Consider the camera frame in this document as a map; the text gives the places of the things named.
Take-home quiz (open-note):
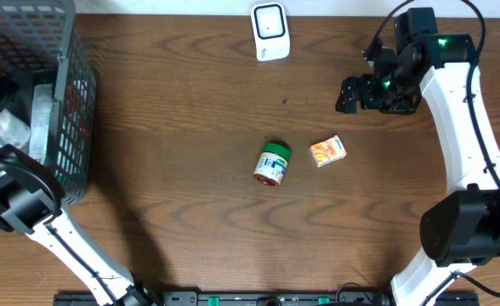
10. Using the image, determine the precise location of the white cylindrical container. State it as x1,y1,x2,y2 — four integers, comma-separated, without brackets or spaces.
0,109,31,150

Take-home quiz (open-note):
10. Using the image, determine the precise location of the orange Kleenex tissue pack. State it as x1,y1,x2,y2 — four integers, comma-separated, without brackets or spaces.
310,135,347,167

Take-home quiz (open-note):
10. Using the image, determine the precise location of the green 3M gloves package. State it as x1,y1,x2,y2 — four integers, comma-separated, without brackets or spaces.
29,70,94,174

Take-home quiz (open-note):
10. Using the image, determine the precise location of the green-lid seasoning jar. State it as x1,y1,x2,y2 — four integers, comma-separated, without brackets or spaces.
253,143,291,186

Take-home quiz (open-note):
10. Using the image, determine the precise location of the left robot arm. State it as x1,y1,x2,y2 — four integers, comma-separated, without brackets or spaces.
0,77,163,305

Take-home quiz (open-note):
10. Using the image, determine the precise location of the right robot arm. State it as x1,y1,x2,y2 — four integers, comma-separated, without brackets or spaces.
335,1,500,305

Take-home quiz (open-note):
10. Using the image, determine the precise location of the white barcode scanner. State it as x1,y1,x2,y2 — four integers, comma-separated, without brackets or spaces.
250,2,291,62

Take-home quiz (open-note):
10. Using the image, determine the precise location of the grey plastic mesh basket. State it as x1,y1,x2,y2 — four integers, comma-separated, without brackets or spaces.
0,0,97,204

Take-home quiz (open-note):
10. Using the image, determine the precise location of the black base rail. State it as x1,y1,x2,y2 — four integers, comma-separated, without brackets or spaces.
53,291,480,306

